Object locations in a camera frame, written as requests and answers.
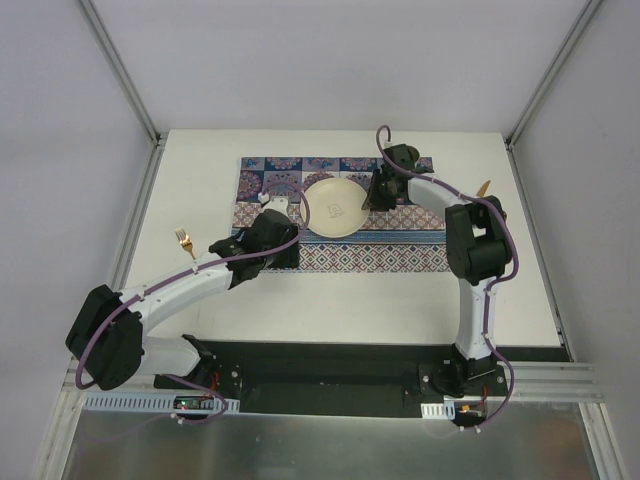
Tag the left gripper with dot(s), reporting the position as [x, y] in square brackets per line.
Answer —
[286, 245]

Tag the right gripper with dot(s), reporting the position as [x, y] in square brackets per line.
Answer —
[378, 189]

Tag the patterned cloth placemat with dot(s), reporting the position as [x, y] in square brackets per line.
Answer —
[407, 239]

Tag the cream plate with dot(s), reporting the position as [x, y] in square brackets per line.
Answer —
[335, 207]

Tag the gold knife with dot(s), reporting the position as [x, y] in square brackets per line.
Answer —
[483, 189]

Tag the metal cup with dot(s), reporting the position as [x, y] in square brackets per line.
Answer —
[413, 153]

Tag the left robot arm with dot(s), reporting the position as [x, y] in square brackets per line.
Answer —
[111, 339]

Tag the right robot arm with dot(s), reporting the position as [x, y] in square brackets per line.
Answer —
[478, 246]

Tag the gold fork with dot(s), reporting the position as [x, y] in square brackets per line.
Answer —
[185, 242]

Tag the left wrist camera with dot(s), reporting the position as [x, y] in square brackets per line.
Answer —
[279, 204]

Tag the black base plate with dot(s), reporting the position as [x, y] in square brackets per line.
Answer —
[360, 380]

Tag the left aluminium frame post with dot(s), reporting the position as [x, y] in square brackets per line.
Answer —
[118, 68]

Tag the aluminium frame post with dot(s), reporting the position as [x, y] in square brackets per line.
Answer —
[118, 68]
[567, 47]

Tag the right aluminium frame post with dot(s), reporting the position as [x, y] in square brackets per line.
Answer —
[567, 47]

